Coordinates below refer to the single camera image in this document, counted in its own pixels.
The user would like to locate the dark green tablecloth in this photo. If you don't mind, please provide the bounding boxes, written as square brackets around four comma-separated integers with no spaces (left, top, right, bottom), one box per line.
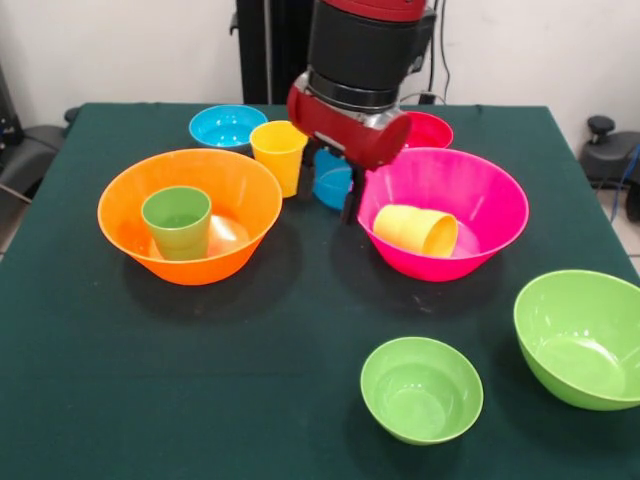
[0,102,640,480]

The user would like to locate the small green bowl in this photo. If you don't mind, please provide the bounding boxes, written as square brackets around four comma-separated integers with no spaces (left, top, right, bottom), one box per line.
[360,336,485,446]

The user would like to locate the smooth yellow cup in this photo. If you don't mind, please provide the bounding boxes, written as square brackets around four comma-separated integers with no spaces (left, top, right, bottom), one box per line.
[248,119,309,199]

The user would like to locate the dark blue bowl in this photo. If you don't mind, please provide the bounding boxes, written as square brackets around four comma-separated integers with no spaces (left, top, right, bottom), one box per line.
[312,148,354,211]

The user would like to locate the ridged yellow cup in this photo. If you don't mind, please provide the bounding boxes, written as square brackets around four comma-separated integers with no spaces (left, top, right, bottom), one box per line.
[372,203,460,259]

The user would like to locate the large green bowl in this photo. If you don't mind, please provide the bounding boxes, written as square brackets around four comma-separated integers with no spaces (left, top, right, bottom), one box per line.
[513,269,640,412]

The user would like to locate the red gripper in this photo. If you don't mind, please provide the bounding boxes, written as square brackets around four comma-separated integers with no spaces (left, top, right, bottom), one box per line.
[286,72,413,226]

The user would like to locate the small red bowl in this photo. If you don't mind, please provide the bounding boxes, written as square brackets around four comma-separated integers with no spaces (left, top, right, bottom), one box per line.
[399,110,455,150]

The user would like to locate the large orange bowl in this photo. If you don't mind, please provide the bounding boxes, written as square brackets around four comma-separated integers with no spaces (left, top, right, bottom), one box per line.
[97,148,284,287]

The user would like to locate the ridged green cup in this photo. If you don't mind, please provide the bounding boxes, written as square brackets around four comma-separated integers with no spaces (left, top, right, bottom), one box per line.
[140,185,213,262]

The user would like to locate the blue cable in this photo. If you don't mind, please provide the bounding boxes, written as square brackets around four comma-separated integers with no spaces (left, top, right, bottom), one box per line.
[608,144,640,221]

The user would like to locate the large pink bowl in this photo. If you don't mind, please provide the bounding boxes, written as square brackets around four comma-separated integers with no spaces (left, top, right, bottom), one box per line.
[357,147,530,283]

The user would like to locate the small light blue bowl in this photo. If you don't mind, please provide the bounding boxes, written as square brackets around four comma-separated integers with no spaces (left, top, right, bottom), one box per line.
[188,103,270,154]

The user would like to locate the grey cable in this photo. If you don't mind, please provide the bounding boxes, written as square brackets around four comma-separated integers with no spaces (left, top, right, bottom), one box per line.
[399,91,447,106]

